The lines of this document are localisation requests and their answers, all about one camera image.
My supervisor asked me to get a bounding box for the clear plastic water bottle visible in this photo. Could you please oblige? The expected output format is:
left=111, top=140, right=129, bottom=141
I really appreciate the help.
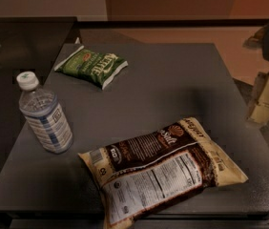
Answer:
left=16, top=72, right=73, bottom=154

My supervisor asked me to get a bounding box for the cardboard box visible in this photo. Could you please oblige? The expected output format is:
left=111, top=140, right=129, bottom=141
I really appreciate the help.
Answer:
left=247, top=72, right=269, bottom=124

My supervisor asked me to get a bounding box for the green jalapeno chip bag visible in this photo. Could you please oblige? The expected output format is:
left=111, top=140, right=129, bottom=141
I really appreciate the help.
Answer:
left=54, top=46, right=128, bottom=90

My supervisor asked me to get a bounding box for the brown chip bag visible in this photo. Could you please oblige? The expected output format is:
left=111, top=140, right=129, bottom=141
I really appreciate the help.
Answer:
left=80, top=117, right=248, bottom=229

